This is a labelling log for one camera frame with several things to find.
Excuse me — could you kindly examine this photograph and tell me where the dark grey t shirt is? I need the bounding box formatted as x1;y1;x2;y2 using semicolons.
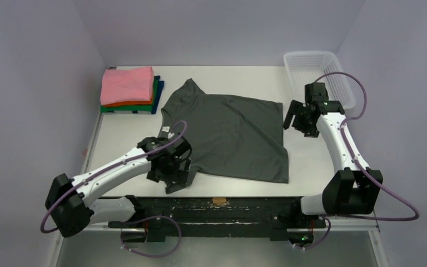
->
159;79;289;185

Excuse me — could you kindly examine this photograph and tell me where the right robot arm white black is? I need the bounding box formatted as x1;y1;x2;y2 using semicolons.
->
283;82;383;226

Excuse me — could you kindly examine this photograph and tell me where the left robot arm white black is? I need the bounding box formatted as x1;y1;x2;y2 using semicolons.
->
41;136;192;238

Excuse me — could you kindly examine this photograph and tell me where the white plastic basket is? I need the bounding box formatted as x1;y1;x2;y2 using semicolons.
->
283;51;355;110

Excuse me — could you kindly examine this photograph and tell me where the brown tape piece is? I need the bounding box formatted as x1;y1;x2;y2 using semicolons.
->
212;197;228;206

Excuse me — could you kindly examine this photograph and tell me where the green folded t shirt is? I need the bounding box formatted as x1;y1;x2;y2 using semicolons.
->
100;76;157;114

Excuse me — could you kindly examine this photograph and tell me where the orange folded t shirt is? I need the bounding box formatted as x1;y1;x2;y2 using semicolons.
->
103;98;154;107

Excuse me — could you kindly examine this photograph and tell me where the blue folded t shirt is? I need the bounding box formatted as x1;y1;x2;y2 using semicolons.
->
151;76;165;115

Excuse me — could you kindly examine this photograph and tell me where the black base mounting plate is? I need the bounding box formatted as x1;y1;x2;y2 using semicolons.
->
109;195;326;244

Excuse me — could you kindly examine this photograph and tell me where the pink folded t shirt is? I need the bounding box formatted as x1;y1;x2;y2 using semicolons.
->
100;66;154;106

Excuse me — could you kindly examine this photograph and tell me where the aluminium rail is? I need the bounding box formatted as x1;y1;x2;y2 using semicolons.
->
54;215;380;234

